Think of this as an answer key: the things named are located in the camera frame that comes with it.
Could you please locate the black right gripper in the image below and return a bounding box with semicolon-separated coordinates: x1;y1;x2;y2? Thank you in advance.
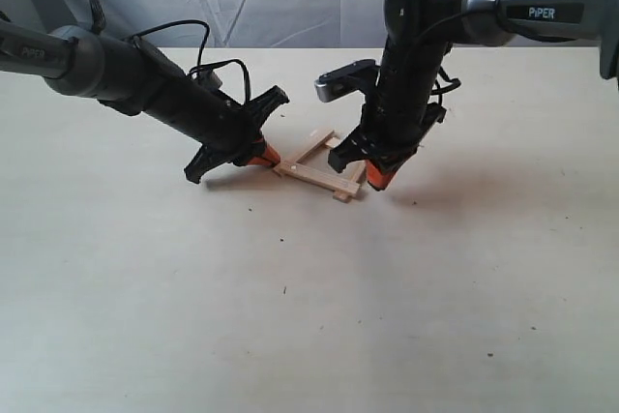
328;43;445;191

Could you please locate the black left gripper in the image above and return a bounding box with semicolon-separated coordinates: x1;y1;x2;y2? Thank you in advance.
184;86;289;184

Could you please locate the plain wooden stick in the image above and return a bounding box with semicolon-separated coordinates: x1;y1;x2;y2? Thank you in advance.
333;162;366;203
280;130;335;165

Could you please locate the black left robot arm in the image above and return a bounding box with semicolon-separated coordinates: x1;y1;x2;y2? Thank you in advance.
1;18;289;184

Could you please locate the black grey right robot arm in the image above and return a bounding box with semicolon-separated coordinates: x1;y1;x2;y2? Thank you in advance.
315;0;618;191

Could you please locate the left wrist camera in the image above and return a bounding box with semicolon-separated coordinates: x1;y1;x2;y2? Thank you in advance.
192;70;222;91

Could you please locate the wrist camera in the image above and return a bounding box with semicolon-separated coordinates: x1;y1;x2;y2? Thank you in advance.
192;70;222;91
314;59;379;103

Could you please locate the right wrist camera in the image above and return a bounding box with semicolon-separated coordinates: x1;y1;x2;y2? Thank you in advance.
314;59;379;103

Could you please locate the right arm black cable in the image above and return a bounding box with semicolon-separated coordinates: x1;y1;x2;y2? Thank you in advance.
429;64;461;104

